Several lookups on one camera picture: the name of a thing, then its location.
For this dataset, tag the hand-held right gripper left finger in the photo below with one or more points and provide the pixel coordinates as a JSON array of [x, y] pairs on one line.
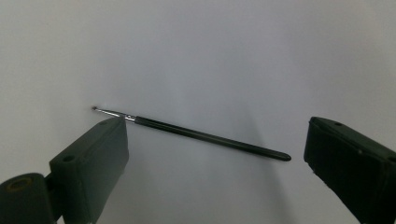
[[90, 161]]

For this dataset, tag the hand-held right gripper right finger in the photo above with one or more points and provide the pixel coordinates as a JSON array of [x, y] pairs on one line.
[[355, 168]]

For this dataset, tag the thin black liner brush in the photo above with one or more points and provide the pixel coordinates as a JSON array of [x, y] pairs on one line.
[[202, 136]]

